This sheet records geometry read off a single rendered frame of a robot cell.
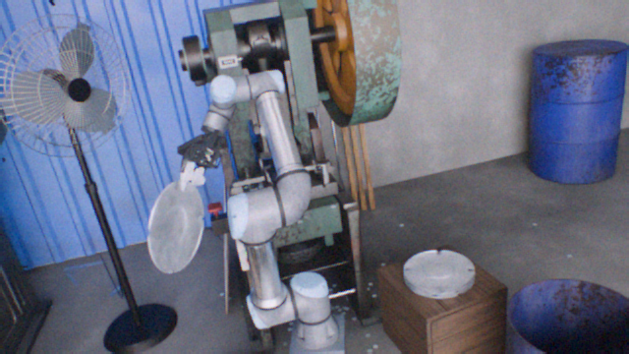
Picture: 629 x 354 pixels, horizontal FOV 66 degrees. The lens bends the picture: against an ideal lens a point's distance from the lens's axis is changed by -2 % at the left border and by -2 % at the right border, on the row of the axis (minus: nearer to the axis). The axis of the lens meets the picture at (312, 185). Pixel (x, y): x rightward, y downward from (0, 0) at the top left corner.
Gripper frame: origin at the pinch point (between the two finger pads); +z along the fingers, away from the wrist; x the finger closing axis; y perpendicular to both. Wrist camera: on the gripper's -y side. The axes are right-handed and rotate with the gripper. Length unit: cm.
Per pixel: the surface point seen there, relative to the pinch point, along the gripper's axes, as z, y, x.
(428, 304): 6, 49, 92
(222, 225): 4, -28, 48
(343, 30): -89, -2, 46
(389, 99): -64, 23, 59
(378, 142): -102, -66, 199
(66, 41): -42, -78, -21
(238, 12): -76, -29, 13
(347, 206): -23, 5, 81
